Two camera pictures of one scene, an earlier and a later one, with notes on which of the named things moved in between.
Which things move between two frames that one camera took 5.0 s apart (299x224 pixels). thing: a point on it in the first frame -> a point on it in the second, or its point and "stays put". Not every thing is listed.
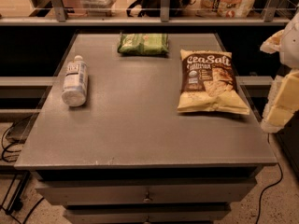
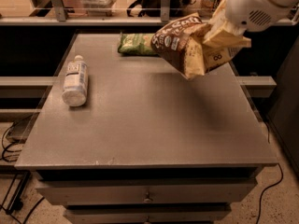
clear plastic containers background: (96, 2) stays put
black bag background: (150, 1) stays put
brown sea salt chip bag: (208, 82) -> (179, 41)
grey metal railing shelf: (56, 14) stays put
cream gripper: (291, 49) -> (249, 9)
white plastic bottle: (76, 82) stays put
